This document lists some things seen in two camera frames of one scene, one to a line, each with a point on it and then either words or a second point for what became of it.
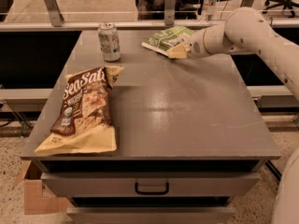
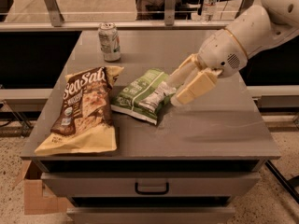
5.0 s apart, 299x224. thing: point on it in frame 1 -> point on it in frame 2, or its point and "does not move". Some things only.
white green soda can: x=108 y=36 does not move
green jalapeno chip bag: x=165 y=40 -> x=145 y=94
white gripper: x=195 y=46 -> x=220 y=54
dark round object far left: x=6 y=3 does not move
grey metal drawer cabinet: x=191 y=138 does not move
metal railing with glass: x=57 y=7 does not move
